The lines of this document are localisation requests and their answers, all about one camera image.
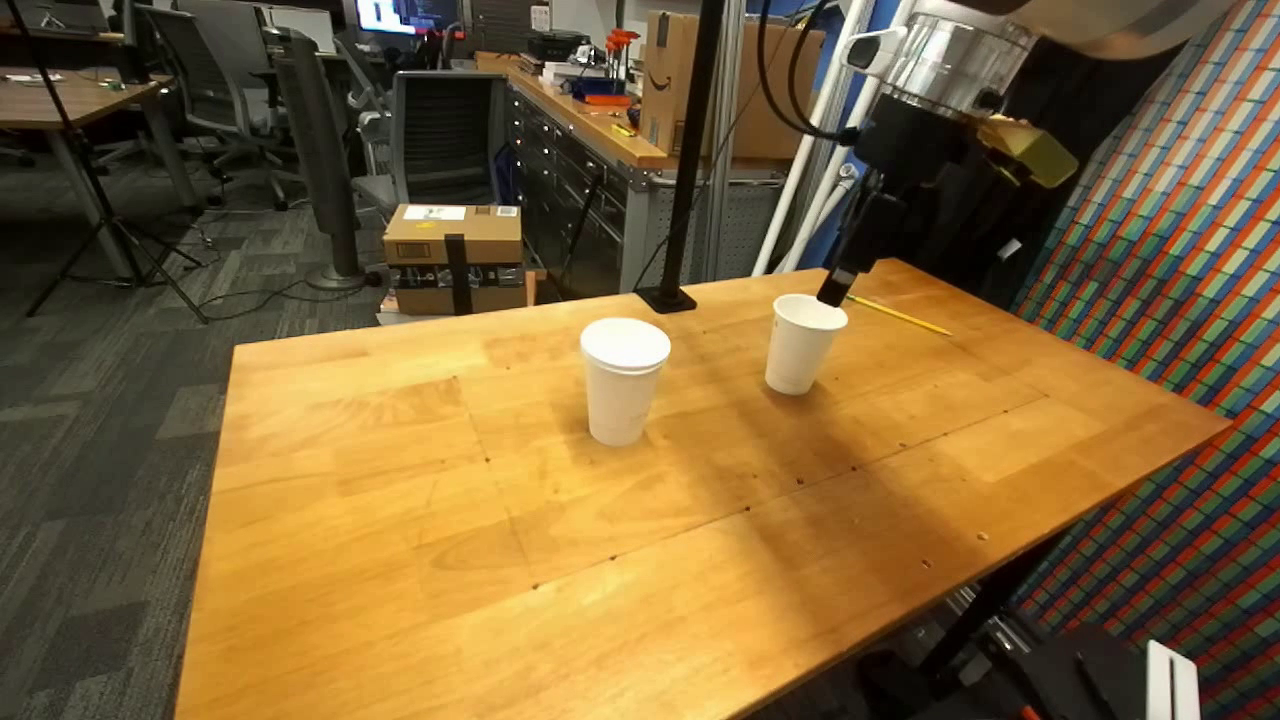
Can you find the grey cabinet with wooden top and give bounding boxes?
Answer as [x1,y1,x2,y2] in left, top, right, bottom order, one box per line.
[499,57,792,299]

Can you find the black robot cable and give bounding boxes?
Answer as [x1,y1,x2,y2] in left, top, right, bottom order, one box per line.
[751,0,865,149]

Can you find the black camera stand pole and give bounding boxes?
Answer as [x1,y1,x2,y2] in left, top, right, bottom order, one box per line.
[628,0,733,321]

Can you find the grey tower stand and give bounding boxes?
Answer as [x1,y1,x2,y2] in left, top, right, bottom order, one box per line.
[273,23,373,295]

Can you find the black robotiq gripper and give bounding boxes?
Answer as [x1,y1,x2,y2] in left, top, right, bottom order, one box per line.
[811,101,999,312]

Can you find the lit computer monitor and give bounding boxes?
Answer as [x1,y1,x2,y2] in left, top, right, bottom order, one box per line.
[351,0,465,38]

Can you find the black equipment base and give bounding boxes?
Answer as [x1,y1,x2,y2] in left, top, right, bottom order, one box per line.
[852,555,1212,720]

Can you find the multicolour patterned panel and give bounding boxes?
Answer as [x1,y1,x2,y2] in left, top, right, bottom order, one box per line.
[985,0,1280,720]

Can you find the large cardboard box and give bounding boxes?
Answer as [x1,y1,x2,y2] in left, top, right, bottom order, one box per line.
[638,4,820,169]

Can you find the black tripod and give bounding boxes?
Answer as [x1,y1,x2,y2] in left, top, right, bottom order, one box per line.
[4,0,217,322]

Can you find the white flat panel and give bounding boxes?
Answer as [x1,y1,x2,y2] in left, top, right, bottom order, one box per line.
[1141,634,1209,720]

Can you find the wooden desk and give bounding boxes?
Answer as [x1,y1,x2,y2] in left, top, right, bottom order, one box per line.
[0,65,186,217]

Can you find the small cardboard box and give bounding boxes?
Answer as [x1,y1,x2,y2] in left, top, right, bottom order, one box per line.
[379,199,533,321]

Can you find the white paper cup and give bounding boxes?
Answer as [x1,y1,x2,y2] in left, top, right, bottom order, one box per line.
[759,292,852,399]
[576,312,675,450]

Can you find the grey office chair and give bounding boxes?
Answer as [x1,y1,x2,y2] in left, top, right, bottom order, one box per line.
[134,4,293,182]

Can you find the yellow pencil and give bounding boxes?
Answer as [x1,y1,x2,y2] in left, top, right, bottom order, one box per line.
[848,292,962,339]

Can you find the small orange object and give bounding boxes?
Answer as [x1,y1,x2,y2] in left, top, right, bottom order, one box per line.
[579,90,638,127]

